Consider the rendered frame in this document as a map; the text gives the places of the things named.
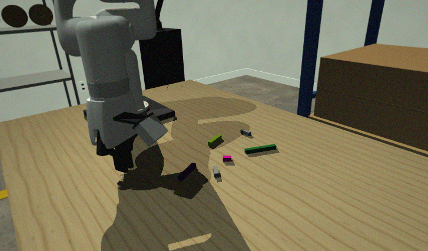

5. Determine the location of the purple rod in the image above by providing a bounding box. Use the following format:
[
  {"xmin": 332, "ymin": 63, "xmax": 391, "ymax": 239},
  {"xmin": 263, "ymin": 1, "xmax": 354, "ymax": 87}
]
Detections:
[{"xmin": 177, "ymin": 163, "xmax": 196, "ymax": 181}]

